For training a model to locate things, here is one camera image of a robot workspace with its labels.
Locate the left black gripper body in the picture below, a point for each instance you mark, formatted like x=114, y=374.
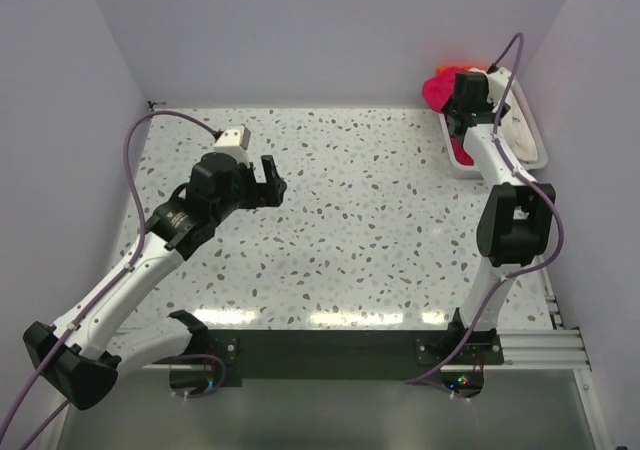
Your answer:
x=246, y=194

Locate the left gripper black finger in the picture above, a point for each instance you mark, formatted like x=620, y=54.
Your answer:
x=270, y=170
x=271, y=194

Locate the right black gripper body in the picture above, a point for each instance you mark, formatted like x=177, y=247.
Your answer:
x=487, y=105

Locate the white t shirt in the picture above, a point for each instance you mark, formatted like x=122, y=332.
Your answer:
x=517, y=132

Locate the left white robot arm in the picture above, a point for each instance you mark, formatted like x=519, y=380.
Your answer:
x=71, y=353

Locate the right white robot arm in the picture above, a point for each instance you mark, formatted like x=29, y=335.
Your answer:
x=516, y=220

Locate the pink t shirt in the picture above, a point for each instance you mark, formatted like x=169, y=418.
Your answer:
x=437, y=92

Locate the orange t shirt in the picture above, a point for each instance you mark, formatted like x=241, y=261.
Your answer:
x=442, y=69

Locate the white plastic basket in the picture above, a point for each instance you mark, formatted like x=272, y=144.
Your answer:
x=461, y=172

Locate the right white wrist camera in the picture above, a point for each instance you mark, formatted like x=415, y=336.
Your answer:
x=497, y=82

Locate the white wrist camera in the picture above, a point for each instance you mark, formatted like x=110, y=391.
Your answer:
x=497, y=82
x=234, y=141

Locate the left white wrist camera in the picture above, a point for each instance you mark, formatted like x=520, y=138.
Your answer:
x=234, y=141

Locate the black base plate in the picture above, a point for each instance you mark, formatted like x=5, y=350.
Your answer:
x=387, y=355

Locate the aluminium rail frame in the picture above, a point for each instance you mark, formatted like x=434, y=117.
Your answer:
x=556, y=348

